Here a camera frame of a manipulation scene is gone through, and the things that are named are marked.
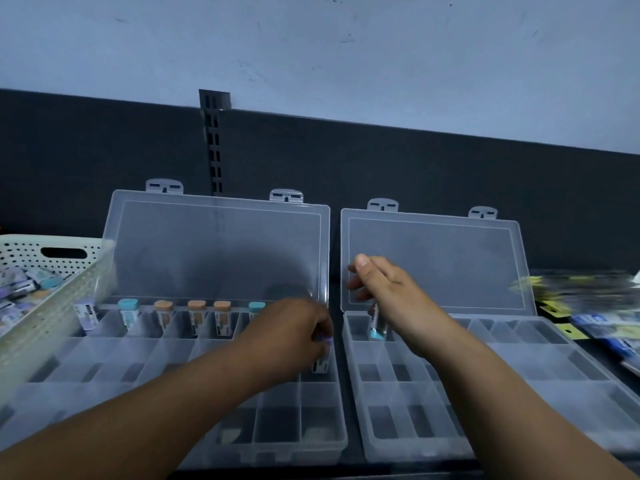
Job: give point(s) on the black slotted shelf upright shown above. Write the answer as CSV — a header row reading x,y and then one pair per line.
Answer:
x,y
215,144

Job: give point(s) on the row of small tubes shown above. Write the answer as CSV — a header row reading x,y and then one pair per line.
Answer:
x,y
164,314

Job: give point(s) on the person's right forearm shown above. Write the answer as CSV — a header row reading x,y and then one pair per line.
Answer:
x,y
510,409

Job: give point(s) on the heap of yellow blue packets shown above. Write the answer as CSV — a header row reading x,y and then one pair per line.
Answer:
x,y
590,304

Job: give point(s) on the purple-capped small tube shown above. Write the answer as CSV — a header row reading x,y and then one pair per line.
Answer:
x,y
322,363

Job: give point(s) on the wide black shelf back panel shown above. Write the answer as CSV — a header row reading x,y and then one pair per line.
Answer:
x,y
100,159

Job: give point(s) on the blue-capped small tube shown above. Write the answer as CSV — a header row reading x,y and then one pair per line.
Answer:
x,y
376,328

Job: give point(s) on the person's right hand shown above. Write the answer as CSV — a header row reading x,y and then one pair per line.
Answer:
x,y
400,314

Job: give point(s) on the person's left hand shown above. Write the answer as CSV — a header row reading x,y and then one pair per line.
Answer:
x,y
285,339

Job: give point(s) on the white perforated plastic basket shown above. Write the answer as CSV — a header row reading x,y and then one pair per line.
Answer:
x,y
65,304

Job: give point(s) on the person's left forearm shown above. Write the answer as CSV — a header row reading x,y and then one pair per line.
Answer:
x,y
110,429

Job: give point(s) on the narrow black shelf back panel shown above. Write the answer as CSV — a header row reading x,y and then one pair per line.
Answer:
x,y
450,174

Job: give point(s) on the pile of small tubes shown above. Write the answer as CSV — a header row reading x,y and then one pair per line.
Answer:
x,y
20,294

